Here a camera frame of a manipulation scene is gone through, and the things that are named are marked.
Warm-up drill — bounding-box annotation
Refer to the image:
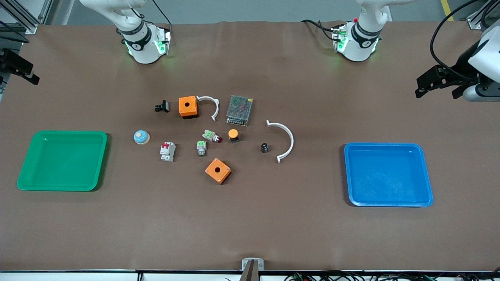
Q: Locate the blue plastic tray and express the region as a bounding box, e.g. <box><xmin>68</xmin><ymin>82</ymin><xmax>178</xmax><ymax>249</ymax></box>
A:
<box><xmin>344</xmin><ymin>142</ymin><xmax>434</xmax><ymax>207</ymax></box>

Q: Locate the silver base connector box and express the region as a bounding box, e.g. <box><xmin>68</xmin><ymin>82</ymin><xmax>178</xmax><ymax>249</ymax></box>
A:
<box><xmin>155</xmin><ymin>27</ymin><xmax>171</xmax><ymax>56</ymax></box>
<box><xmin>331</xmin><ymin>24</ymin><xmax>349</xmax><ymax>53</ymax></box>

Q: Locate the green plastic tray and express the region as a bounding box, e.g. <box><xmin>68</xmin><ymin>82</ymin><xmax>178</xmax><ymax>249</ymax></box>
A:
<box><xmin>16</xmin><ymin>130</ymin><xmax>108</xmax><ymax>192</ymax></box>

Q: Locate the silver left base connector box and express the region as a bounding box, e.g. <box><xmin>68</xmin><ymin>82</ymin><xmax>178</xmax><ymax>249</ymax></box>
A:
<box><xmin>331</xmin><ymin>24</ymin><xmax>349</xmax><ymax>53</ymax></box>

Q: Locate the large white curved clamp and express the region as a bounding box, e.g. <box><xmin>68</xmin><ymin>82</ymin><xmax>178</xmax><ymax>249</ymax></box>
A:
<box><xmin>266</xmin><ymin>120</ymin><xmax>295</xmax><ymax>164</ymax></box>

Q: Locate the silver right base connector box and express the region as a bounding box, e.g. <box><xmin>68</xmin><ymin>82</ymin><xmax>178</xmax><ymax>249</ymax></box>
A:
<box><xmin>155</xmin><ymin>27</ymin><xmax>171</xmax><ymax>56</ymax></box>

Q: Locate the grey metal edge bracket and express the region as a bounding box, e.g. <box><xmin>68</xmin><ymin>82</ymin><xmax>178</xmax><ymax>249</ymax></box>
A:
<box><xmin>242</xmin><ymin>258</ymin><xmax>264</xmax><ymax>281</ymax></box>

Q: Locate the white red circuit breaker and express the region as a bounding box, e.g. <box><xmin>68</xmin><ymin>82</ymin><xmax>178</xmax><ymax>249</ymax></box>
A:
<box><xmin>159</xmin><ymin>142</ymin><xmax>176</xmax><ymax>162</ymax></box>

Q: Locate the black right base cable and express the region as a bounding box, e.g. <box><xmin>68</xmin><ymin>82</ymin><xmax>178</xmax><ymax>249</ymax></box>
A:
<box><xmin>152</xmin><ymin>0</ymin><xmax>172</xmax><ymax>34</ymax></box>

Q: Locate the orange box with black hole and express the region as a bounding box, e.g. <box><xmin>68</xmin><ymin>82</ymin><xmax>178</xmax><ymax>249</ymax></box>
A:
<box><xmin>179</xmin><ymin>96</ymin><xmax>199</xmax><ymax>119</ymax></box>

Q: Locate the black left base cable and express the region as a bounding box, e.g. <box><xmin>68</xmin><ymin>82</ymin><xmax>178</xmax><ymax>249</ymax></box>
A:
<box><xmin>301</xmin><ymin>19</ymin><xmax>337</xmax><ymax>41</ymax></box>

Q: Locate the small white curved clamp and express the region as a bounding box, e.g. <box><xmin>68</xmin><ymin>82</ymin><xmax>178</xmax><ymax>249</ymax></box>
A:
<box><xmin>196</xmin><ymin>95</ymin><xmax>220</xmax><ymax>122</ymax></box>

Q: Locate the black base cable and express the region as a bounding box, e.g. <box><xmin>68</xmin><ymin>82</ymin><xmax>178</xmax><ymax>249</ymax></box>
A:
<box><xmin>152</xmin><ymin>0</ymin><xmax>172</xmax><ymax>34</ymax></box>
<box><xmin>301</xmin><ymin>19</ymin><xmax>337</xmax><ymax>41</ymax></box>

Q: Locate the aluminium frame profile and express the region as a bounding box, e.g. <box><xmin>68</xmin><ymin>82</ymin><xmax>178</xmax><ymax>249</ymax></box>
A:
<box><xmin>0</xmin><ymin>0</ymin><xmax>59</xmax><ymax>35</ymax></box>
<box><xmin>467</xmin><ymin>0</ymin><xmax>500</xmax><ymax>30</ymax></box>

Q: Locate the metal mesh power supply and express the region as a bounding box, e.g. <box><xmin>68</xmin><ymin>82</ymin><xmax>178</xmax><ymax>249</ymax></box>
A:
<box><xmin>226</xmin><ymin>95</ymin><xmax>254</xmax><ymax>127</ymax></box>

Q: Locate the orange box with small hole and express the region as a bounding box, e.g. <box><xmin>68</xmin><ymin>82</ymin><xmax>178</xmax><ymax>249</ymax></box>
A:
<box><xmin>205</xmin><ymin>158</ymin><xmax>232</xmax><ymax>185</ymax></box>

